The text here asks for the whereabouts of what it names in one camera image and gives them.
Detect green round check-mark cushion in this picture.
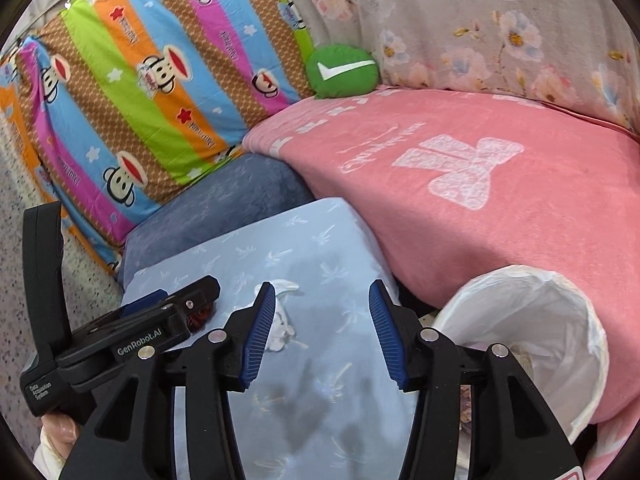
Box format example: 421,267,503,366
305,45,382,100

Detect striped monkey pattern pillow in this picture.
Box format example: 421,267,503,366
0,0,314,279

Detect blue-grey cushion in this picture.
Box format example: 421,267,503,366
120,152,317,282

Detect person's left hand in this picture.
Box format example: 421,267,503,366
39,412,82,476

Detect dark red wrapper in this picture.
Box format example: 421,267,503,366
187,300,217,336

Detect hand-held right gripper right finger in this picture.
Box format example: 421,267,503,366
368,280,586,480

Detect grey floral blanket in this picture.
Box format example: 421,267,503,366
272,0,640,135

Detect trash bin with white bag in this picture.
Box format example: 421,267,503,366
440,265,612,445

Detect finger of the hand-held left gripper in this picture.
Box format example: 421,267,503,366
119,275,222,318

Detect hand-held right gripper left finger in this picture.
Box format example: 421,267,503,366
59,281,277,480

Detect light blue patterned pillow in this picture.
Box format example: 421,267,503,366
120,197,422,480

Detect pink bow print blanket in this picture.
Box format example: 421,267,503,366
242,84,640,480

